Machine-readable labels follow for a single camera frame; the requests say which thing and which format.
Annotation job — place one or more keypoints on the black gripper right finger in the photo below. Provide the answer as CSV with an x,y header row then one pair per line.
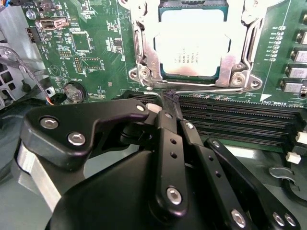
x,y
213,165

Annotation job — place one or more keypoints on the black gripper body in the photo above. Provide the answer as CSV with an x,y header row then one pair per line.
x,y
108,203

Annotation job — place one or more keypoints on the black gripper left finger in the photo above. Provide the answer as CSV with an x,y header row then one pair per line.
x,y
72,124

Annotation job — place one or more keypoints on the metal locking lever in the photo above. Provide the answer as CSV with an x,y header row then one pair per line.
x,y
211,90

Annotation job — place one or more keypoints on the silver CPU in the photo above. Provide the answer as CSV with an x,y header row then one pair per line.
x,y
192,43

